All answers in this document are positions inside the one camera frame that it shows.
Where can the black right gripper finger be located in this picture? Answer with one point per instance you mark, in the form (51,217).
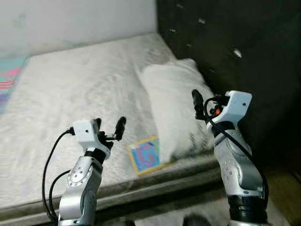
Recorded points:
(198,102)

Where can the white pillow with grey lettering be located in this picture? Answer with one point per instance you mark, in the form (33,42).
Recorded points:
(174,103)

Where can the blue yellow-edged children's book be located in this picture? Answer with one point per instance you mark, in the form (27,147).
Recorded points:
(146,155)

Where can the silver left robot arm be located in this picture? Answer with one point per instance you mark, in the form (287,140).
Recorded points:
(82,188)

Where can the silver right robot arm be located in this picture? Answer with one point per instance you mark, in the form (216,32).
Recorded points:
(240,174)

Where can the beige quilted mattress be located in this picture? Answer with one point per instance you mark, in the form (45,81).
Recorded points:
(80,94)

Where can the grey bed base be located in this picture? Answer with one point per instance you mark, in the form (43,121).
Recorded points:
(117,193)

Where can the black tufted headboard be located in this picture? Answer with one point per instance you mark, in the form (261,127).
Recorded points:
(244,47)

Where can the black robot left foot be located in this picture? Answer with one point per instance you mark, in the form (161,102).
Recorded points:
(126,221)

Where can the black robot foot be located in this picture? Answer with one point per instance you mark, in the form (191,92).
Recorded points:
(195,220)
(126,221)

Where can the teal blanket with colourful shapes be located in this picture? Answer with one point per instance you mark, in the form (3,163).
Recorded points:
(10,77)

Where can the black robot right foot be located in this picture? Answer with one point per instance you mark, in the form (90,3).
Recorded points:
(195,220)

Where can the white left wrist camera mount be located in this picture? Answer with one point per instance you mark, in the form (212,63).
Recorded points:
(87,132)

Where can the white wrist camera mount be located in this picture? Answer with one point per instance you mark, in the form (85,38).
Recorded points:
(87,132)
(237,104)

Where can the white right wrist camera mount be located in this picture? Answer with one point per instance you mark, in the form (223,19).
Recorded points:
(237,104)

